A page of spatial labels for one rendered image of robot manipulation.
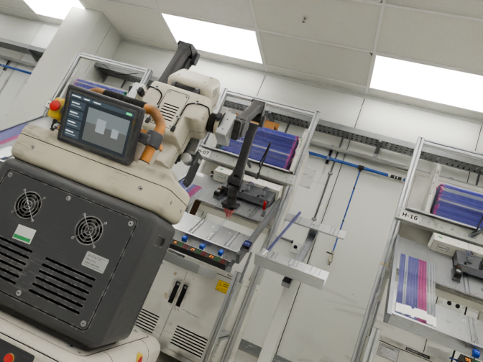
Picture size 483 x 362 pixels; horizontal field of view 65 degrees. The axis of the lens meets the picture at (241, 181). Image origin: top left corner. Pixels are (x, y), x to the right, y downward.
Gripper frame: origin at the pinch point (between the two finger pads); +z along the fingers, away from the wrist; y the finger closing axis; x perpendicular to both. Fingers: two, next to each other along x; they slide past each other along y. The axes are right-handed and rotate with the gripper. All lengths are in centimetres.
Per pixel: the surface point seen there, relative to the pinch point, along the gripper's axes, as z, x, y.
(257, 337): 167, -91, -19
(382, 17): -131, -170, -41
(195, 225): 2.2, 18.4, 12.5
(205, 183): -1.9, -28.9, 31.6
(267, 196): -8.0, -28.0, -13.6
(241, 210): -0.5, -11.8, -3.9
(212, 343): 38, 57, -24
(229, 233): 1.8, 14.6, -7.8
